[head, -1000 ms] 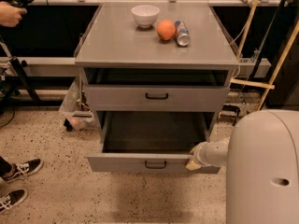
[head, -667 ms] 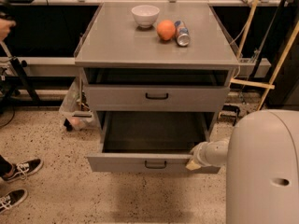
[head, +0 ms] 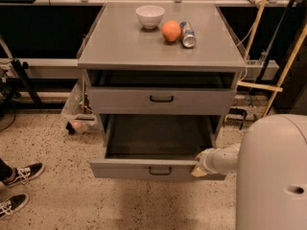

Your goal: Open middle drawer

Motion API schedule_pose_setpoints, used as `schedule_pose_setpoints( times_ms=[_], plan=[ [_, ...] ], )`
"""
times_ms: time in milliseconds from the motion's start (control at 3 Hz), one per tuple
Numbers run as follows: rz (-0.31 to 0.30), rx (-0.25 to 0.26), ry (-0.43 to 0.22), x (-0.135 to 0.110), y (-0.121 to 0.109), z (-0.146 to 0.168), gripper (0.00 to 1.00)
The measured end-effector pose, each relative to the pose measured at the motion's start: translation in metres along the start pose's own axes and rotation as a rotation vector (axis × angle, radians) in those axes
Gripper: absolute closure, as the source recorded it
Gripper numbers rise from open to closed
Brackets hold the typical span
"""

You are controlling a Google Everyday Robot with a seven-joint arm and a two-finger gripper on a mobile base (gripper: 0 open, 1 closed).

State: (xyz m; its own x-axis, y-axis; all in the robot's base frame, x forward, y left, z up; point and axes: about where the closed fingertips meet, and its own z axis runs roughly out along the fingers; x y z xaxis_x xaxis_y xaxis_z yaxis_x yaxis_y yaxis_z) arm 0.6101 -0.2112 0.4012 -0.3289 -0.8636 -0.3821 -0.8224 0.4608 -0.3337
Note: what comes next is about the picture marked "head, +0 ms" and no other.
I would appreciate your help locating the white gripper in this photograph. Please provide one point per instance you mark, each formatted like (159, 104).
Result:
(205, 162)

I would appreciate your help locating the grey drawer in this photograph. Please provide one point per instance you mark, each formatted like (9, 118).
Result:
(170, 101)
(152, 147)

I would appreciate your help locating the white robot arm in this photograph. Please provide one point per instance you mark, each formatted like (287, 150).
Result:
(271, 168)

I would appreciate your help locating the grey drawer cabinet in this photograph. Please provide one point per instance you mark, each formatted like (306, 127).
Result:
(120, 53)

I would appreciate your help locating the grey top drawer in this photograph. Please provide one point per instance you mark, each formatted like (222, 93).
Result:
(170, 101)

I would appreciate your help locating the black clamp on floor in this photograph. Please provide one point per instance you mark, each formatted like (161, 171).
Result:
(237, 114)

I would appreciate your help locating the clear plastic bin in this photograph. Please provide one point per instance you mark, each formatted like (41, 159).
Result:
(78, 112)

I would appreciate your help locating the silver blue soda can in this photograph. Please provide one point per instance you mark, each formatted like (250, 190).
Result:
(188, 38)

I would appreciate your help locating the orange fruit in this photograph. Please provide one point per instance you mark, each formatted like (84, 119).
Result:
(171, 31)

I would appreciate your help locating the white bowl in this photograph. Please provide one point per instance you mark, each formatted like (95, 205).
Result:
(150, 16)

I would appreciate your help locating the black sneaker upper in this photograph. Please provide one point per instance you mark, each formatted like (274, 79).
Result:
(11, 176)

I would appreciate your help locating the black sneaker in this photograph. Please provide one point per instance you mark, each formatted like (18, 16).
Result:
(13, 204)
(11, 176)

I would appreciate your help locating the black sneaker lower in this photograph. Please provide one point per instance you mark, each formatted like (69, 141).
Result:
(13, 204)

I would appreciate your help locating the black tripod stand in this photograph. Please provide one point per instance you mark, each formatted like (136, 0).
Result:
(19, 70)

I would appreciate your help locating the wooden easel frame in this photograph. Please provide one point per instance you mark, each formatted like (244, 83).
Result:
(280, 29)

